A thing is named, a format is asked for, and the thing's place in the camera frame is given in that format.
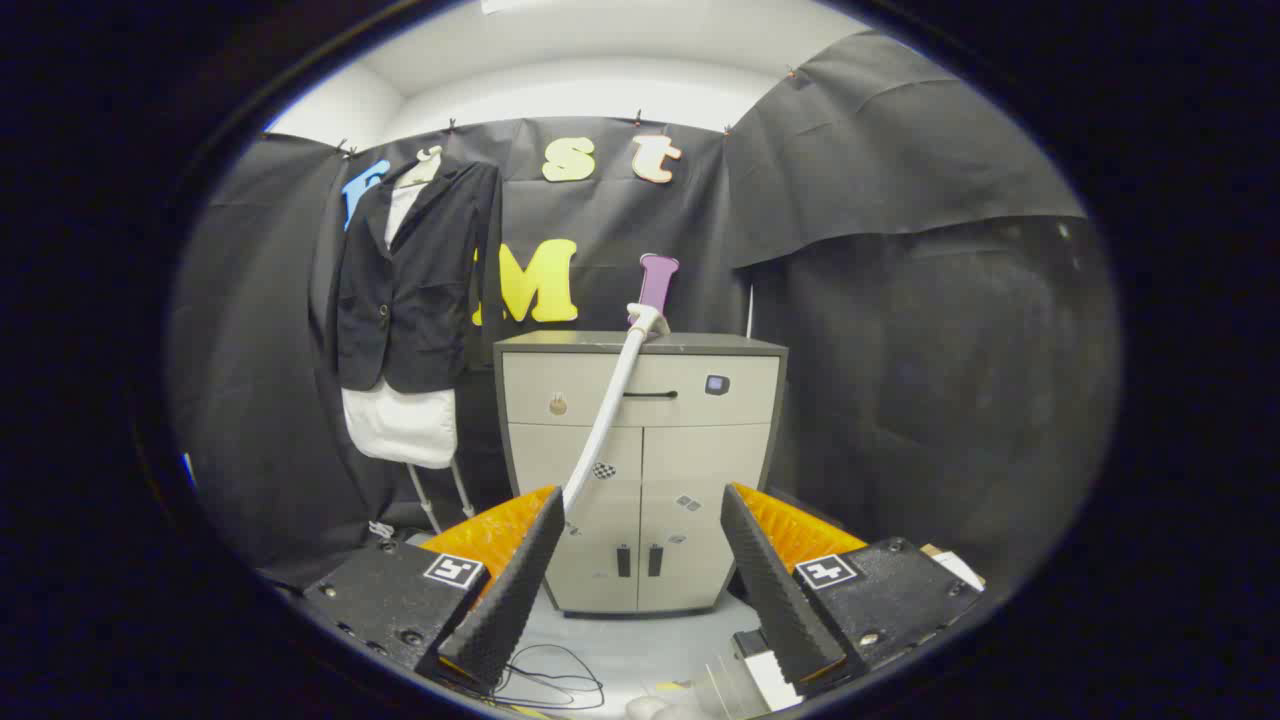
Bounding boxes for white clothes stand legs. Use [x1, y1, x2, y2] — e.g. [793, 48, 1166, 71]
[405, 455, 477, 533]

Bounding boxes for black backdrop cloth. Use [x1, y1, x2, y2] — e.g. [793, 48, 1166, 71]
[165, 30, 1121, 601]

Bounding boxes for grey cabinet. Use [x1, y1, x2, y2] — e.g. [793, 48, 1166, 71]
[493, 330, 789, 616]

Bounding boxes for white mannequin hanger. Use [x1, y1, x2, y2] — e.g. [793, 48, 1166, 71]
[398, 145, 446, 189]

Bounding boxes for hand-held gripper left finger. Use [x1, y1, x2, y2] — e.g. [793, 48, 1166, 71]
[300, 485, 567, 696]

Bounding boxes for black suit jacket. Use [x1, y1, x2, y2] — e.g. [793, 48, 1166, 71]
[333, 160, 503, 394]

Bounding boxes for tan and white board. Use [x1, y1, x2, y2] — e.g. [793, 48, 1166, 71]
[920, 544, 987, 593]

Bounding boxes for thin black floor cable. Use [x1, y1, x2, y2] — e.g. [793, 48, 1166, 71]
[490, 643, 607, 712]

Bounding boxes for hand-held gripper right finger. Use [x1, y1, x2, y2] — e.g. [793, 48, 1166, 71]
[720, 482, 986, 691]

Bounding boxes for white shirt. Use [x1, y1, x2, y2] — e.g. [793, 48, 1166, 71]
[342, 183, 459, 469]

